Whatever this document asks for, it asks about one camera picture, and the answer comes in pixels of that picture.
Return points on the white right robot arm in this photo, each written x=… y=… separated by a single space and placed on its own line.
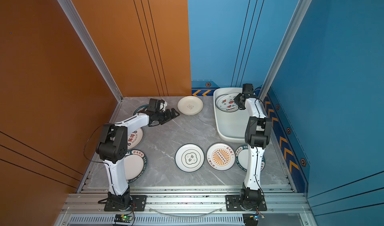
x=257 y=137

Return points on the aluminium rail frame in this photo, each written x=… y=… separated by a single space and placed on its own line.
x=188 y=206

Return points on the green lettered plate front left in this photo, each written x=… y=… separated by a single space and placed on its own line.
x=135 y=164

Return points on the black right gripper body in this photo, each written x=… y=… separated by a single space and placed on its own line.
x=237 y=100

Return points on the green lettered plate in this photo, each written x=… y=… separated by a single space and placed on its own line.
x=242 y=157
x=135 y=164

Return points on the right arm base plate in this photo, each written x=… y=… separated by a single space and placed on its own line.
x=234 y=203

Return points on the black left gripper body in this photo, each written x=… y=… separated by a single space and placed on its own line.
x=163 y=117

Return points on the orange sunburst plate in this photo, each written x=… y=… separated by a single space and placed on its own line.
x=220 y=156

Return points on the cream plain plate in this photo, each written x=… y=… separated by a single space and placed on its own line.
x=190 y=105

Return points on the watermelon pattern plate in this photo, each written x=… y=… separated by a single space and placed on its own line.
x=226 y=102

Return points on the green clover outline plate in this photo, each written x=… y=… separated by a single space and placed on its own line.
x=189 y=158

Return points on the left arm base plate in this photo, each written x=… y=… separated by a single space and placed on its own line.
x=135 y=203

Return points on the circuit board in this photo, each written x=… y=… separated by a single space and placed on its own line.
x=124 y=220
x=252 y=219

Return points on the white plastic bin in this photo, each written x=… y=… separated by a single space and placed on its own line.
x=231 y=126

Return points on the left circuit board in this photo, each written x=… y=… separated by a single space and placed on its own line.
x=124 y=220

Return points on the red chinese characters plate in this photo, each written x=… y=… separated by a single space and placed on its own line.
x=135 y=138

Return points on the green lettered plate right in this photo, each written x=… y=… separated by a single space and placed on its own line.
x=242 y=157

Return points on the right circuit board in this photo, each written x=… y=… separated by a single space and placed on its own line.
x=252 y=219

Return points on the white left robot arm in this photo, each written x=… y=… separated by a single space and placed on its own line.
x=113 y=145

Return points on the green rim plate back left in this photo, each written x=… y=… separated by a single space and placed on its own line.
x=142 y=107

